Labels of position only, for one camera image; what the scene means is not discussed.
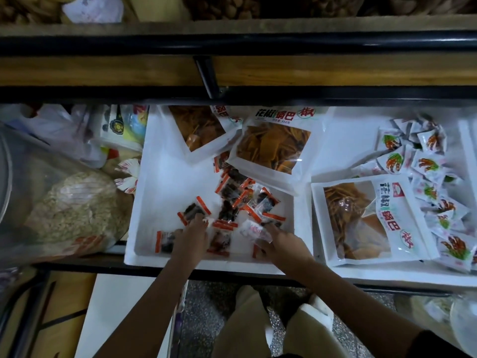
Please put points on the person's right hand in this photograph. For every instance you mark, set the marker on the person's right hand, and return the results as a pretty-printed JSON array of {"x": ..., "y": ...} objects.
[{"x": 283, "y": 251}]

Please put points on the person's left hand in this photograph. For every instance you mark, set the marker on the person's left hand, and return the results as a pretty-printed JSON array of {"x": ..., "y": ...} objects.
[{"x": 190, "y": 246}]

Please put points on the pile of orange-ended dark packets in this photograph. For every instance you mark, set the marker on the pile of orange-ended dark packets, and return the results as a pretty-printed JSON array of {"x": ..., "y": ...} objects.
[{"x": 235, "y": 194}]

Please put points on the white bag of orange crisps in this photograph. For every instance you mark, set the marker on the white bag of orange crisps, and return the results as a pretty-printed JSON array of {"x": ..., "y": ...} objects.
[
  {"x": 272, "y": 149},
  {"x": 195, "y": 129},
  {"x": 358, "y": 223}
]

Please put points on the pile of white printed packets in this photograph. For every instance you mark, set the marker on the pile of white printed packets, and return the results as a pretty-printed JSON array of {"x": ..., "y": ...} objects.
[{"x": 428, "y": 164}]

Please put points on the person's left forearm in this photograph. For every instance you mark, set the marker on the person's left forearm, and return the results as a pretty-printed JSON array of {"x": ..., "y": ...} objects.
[{"x": 149, "y": 317}]

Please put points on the person's left white shoe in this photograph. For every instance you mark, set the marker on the person's left white shoe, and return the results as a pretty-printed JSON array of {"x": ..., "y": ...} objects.
[{"x": 247, "y": 291}]

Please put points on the person's white shoe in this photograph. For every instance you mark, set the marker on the person's white shoe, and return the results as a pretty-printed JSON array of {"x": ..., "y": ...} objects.
[
  {"x": 247, "y": 291},
  {"x": 320, "y": 302}
]

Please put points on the person's right white shoe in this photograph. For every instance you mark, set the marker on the person's right white shoe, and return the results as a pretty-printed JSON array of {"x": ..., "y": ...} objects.
[{"x": 320, "y": 302}]

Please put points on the person's beige trousers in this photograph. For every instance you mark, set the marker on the person's beige trousers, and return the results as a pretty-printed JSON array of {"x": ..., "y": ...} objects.
[{"x": 238, "y": 331}]

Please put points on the white red-edged paper cup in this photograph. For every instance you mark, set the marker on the white red-edged paper cup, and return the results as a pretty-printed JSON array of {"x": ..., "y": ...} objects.
[
  {"x": 127, "y": 185},
  {"x": 129, "y": 167}
]

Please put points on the white foam slab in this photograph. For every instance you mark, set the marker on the white foam slab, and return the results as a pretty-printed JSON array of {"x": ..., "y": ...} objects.
[{"x": 119, "y": 324}]

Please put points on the clear plastic jar with grain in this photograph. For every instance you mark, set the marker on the clear plastic jar with grain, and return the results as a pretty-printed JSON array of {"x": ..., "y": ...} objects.
[{"x": 74, "y": 212}]

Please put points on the white plastic bag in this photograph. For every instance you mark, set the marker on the white plastic bag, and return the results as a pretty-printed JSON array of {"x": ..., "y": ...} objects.
[{"x": 52, "y": 123}]

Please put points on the clear round plastic tub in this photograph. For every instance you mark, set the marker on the clear round plastic tub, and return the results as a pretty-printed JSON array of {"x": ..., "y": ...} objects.
[{"x": 466, "y": 324}]

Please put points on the white paper label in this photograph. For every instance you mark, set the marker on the white paper label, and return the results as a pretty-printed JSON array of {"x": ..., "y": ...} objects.
[{"x": 93, "y": 7}]

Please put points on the black metal guard rail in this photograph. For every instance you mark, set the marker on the black metal guard rail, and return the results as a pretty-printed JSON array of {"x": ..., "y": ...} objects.
[{"x": 298, "y": 43}]

